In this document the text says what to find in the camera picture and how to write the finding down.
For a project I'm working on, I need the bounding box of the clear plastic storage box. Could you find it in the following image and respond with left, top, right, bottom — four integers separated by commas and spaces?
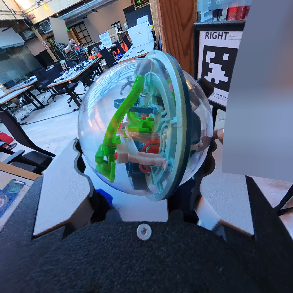
98, 32, 112, 46

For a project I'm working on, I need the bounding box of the red container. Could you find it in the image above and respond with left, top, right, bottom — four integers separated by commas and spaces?
226, 6, 250, 21

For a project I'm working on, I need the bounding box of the white storage box stack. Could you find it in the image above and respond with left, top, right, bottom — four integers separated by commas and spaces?
127, 22, 154, 49

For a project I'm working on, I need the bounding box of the wooden post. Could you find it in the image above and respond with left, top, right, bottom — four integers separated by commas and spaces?
156, 0, 198, 77

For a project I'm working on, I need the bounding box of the person's right hand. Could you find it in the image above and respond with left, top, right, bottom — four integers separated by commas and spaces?
213, 128, 224, 145

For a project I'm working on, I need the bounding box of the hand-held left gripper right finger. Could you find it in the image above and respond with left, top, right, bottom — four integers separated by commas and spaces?
194, 140, 255, 236

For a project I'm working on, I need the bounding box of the grey ceiling duct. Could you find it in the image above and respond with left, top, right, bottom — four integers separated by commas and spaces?
57, 0, 128, 20

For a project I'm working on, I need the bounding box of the framed black white marker sign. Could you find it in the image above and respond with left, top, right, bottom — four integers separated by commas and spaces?
193, 22, 246, 108

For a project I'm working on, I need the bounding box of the white table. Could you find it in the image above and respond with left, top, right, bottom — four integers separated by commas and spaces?
118, 41, 156, 63

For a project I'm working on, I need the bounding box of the clear plastic maze ball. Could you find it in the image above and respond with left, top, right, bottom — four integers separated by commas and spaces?
77, 50, 214, 202

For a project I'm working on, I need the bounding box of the red office chair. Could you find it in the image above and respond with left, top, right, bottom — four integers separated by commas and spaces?
0, 131, 17, 150

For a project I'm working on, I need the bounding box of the long work table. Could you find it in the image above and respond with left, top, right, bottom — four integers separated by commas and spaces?
47, 54, 103, 110
0, 77, 46, 111

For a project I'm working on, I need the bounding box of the printed instruction sheet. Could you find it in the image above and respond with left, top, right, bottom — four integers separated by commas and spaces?
0, 179, 31, 221

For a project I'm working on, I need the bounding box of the black office chair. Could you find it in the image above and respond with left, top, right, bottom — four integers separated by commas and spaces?
0, 110, 56, 171
64, 81, 83, 107
99, 47, 120, 68

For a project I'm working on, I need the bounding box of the blue plastic bin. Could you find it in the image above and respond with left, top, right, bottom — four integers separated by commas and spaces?
95, 188, 114, 207

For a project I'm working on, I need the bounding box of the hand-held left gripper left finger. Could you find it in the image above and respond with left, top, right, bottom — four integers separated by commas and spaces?
33, 138, 95, 237

